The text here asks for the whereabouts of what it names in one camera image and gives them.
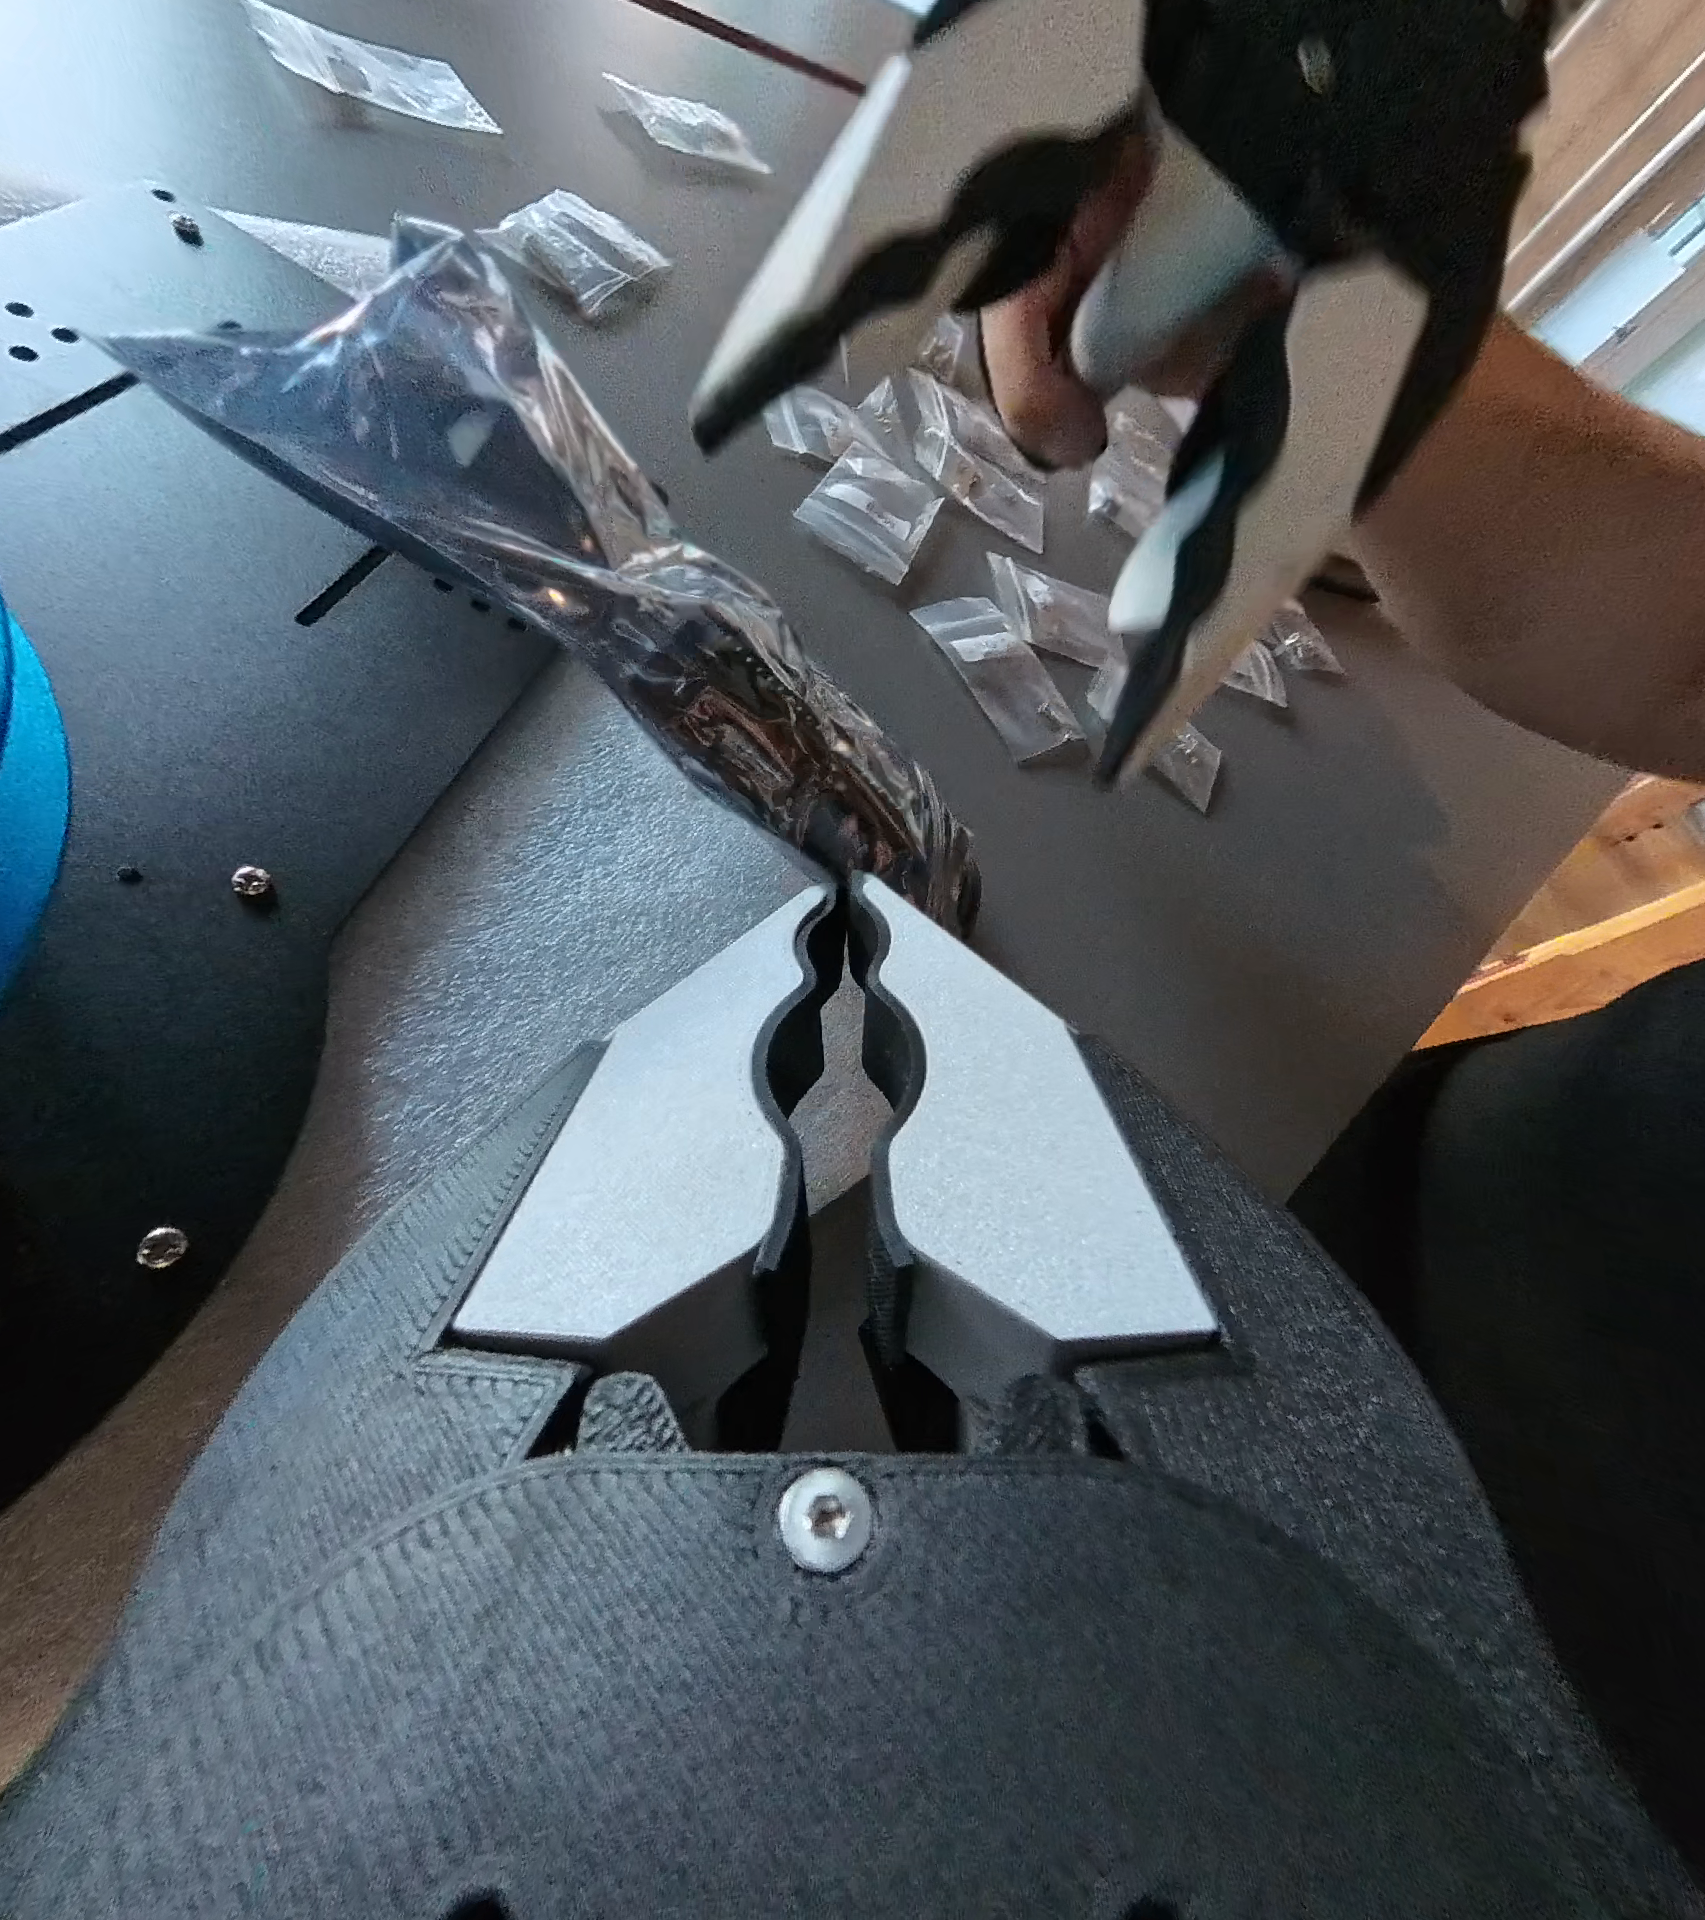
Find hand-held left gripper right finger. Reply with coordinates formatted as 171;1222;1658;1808
852;876;1224;1457

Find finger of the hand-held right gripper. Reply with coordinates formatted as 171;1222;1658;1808
1094;255;1443;791
685;0;1162;458

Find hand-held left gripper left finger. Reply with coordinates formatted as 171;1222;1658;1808
451;876;849;1457

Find silver plastic parts bag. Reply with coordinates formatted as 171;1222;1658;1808
97;225;983;938

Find person's right forearm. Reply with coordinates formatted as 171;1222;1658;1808
1350;299;1705;793

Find person's right hand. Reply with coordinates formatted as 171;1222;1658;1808
973;135;1162;474

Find white foam sheet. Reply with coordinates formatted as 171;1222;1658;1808
0;149;869;1862

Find scattered small clear parts bags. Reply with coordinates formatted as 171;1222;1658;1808
239;0;1350;817

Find black metal base plate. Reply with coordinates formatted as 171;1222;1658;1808
0;180;561;1597

